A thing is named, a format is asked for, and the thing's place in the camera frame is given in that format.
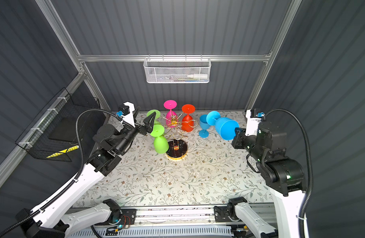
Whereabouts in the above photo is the blue wine glass front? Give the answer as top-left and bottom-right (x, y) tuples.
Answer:
(206, 111), (239, 141)

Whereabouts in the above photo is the blue wine glass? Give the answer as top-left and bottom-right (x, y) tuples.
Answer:
(206, 111), (239, 141)
(199, 115), (210, 138)

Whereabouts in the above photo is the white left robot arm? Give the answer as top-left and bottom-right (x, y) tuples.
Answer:
(16, 112), (157, 238)

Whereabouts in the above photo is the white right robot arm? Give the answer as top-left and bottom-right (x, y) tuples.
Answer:
(214, 122), (309, 238)

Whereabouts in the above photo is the green wine glass back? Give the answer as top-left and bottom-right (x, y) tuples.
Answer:
(146, 109), (161, 126)

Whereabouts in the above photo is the green wine glass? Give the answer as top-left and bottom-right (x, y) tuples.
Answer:
(150, 125), (169, 154)
(146, 109), (161, 126)

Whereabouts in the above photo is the green wine glass front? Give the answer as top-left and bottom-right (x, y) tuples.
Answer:
(150, 125), (169, 154)

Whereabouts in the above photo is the magenta wine glass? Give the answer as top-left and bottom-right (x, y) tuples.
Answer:
(164, 100), (178, 128)

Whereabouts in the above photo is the gold wine glass rack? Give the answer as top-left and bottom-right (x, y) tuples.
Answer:
(164, 115), (188, 161)

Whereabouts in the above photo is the red wine glass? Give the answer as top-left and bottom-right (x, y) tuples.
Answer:
(181, 104), (195, 132)

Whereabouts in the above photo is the white marker in basket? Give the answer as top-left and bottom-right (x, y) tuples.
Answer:
(187, 74), (209, 80)

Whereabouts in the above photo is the white perforated vent cover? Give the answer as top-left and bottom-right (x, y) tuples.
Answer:
(67, 226), (234, 238)

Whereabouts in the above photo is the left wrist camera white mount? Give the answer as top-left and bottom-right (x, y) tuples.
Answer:
(117, 102), (135, 127)

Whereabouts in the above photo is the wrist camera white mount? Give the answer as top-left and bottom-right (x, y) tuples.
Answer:
(246, 108), (265, 136)
(117, 102), (135, 127)

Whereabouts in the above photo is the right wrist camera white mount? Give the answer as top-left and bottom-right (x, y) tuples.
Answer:
(246, 108), (265, 136)

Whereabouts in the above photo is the left black corrugated cable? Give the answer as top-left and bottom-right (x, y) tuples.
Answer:
(0, 108), (129, 238)

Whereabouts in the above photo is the white wire mesh basket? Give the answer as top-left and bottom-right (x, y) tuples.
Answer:
(143, 59), (212, 84)

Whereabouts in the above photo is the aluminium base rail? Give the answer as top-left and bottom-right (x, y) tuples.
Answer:
(69, 203), (275, 230)

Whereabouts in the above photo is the black wire basket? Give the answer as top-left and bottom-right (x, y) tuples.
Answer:
(15, 84), (105, 162)

